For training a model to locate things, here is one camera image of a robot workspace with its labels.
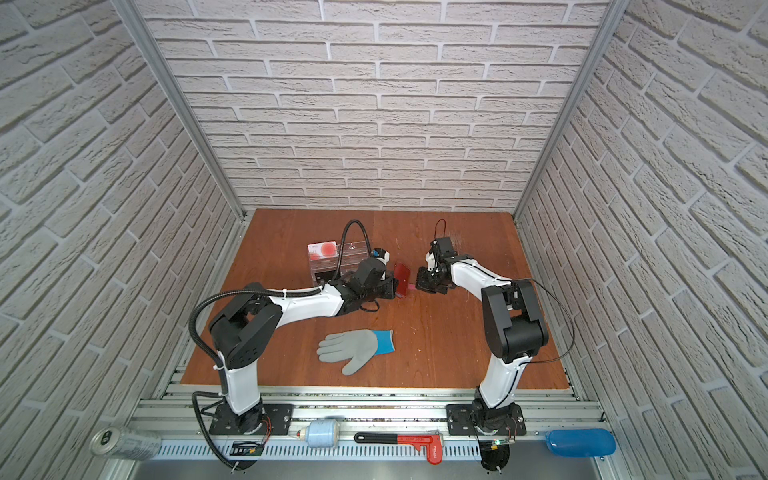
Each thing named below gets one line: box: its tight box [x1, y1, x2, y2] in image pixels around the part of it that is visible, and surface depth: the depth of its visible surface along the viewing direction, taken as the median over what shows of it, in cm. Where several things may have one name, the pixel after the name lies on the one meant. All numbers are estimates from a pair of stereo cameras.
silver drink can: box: [90, 427, 162, 461], surface depth 61 cm
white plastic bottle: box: [296, 418, 340, 448], surface depth 66 cm
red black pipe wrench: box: [353, 432, 443, 465], surface depth 72 cm
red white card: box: [307, 241, 338, 261], surface depth 99 cm
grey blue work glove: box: [317, 329, 396, 375], surface depth 87 cm
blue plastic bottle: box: [545, 428, 617, 457], surface depth 71 cm
